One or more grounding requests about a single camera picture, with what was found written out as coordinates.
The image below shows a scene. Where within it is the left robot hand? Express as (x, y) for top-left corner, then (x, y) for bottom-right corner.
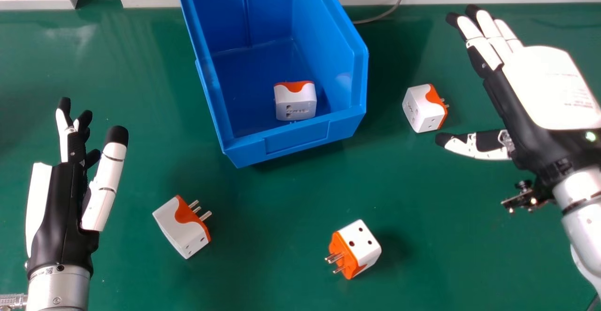
(25, 97), (129, 280)

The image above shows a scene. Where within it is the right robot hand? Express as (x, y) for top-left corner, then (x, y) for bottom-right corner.
(434, 4), (601, 184)

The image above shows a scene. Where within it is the white-and-orange plug adapter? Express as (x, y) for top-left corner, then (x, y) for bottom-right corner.
(402, 84), (449, 134)
(152, 195), (213, 260)
(274, 81), (317, 122)
(324, 219), (382, 280)

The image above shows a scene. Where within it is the blue plastic bin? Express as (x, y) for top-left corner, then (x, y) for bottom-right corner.
(173, 0), (370, 169)

